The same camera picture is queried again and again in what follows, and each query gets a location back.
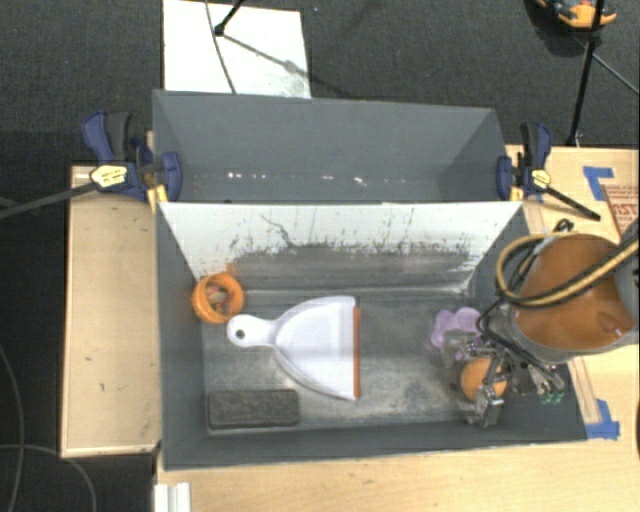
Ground white dustpan with orange edge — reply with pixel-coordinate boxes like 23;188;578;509
226;295;363;403

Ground grey metal bin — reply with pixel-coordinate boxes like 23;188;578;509
151;89;589;471

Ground orange plastic jar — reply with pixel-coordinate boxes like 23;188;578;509
190;272;246;326

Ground purple soft toy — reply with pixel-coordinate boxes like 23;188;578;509
424;306;486;362

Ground brown cardboard with red print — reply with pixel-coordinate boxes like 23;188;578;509
601;183;639;237

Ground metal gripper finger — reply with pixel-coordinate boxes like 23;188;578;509
466;383;507;429
442;330;477;370

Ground orange ball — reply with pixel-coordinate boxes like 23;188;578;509
458;356;509;402

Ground pale wood board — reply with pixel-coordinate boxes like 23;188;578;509
59;164;164;459

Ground dark grey sponge block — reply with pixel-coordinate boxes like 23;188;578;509
206;389;302;431

